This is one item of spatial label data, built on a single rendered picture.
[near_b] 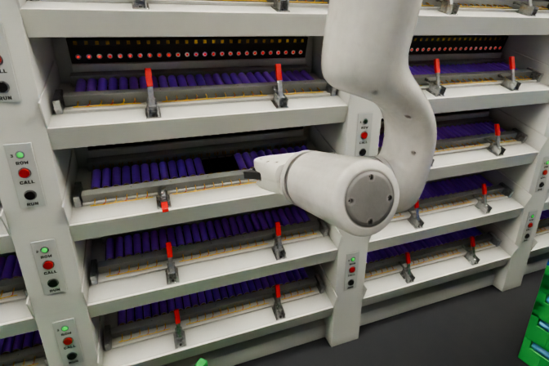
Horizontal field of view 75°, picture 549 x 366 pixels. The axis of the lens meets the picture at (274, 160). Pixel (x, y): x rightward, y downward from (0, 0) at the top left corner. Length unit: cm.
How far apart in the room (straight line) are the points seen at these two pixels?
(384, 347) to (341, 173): 93
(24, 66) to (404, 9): 59
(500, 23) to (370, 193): 80
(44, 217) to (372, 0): 67
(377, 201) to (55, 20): 58
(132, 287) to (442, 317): 98
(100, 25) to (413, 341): 117
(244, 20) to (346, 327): 90
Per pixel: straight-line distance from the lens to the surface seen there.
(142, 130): 73
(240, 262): 92
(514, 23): 116
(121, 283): 92
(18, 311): 95
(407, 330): 132
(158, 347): 103
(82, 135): 74
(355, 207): 38
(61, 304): 90
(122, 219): 79
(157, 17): 71
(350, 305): 114
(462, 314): 144
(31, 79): 73
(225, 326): 104
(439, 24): 98
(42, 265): 85
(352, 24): 36
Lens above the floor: 89
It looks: 20 degrees down
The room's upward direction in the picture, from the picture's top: straight up
